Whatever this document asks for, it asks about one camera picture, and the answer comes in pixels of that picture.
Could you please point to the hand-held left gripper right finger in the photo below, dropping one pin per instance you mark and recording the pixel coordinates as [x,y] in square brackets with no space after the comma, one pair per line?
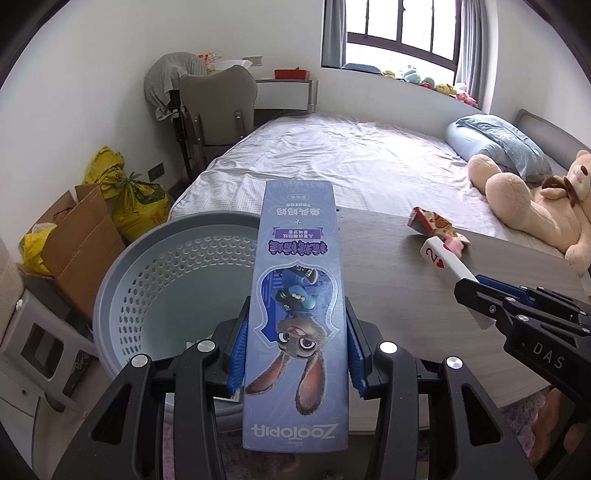
[356,364]

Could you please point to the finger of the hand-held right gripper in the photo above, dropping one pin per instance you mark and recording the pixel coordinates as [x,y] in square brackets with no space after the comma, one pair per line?
[521,291]
[480,295]

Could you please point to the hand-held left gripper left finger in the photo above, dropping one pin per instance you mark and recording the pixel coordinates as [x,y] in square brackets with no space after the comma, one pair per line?
[238,357]

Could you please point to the white playing card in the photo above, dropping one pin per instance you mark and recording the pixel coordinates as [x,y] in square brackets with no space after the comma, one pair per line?
[443,258]

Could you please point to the grey perforated plastic basket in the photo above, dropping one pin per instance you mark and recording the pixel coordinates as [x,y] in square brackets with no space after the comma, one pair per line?
[175,286]

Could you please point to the blue cartoon toothpaste box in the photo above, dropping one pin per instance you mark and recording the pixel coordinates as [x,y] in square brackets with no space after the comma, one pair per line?
[298,258]

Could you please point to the pink toy pig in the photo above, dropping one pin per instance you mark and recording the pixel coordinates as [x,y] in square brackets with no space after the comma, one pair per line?
[459,243]

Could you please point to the beige teddy bear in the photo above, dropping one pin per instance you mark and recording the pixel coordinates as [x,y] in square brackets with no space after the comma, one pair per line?
[545,207]

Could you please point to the red snack packet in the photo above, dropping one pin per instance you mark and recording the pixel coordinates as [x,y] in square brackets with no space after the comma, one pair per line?
[431,221]

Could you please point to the light blue pillow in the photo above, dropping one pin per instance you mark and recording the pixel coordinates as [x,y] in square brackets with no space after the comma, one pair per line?
[498,143]

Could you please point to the grey bed headboard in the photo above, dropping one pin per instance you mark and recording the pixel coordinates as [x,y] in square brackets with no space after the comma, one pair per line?
[549,134]

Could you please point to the large yellow printed sack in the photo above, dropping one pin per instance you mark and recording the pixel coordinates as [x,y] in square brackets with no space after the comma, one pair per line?
[143,207]

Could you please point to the bed with white sheet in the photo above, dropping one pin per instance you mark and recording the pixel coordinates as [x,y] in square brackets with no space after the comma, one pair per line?
[360,161]

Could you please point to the brown cardboard box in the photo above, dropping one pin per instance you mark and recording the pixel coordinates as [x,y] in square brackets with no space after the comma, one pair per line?
[78,249]

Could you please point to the white plastic stool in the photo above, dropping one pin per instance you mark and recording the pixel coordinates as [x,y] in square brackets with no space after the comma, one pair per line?
[32,346]

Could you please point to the row of plush toys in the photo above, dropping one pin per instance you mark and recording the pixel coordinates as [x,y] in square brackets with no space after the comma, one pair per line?
[434,83]

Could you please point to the yellow plastic bag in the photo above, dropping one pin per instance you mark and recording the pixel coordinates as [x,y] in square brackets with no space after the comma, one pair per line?
[37,249]

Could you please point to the small yellow sack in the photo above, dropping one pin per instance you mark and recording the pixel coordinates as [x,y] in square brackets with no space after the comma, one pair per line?
[104,170]

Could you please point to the grey curtain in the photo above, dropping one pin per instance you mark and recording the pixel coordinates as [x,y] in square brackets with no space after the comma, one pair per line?
[475,50]

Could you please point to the grey upholstered chair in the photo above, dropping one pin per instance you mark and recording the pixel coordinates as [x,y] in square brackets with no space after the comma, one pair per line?
[217,106]

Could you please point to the grey checkered cloth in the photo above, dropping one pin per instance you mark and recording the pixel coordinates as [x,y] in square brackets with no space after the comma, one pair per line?
[164,83]

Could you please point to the red box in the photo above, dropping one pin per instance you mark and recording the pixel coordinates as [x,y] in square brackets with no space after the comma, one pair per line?
[292,74]

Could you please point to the dark wall outlet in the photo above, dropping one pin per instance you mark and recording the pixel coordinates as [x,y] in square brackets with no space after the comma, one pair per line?
[156,171]

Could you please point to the grey wall desk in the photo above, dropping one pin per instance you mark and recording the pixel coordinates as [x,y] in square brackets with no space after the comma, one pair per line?
[286,92]

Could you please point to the window with dark frame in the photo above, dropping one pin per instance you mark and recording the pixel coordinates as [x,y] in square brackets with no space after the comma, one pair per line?
[397,27]

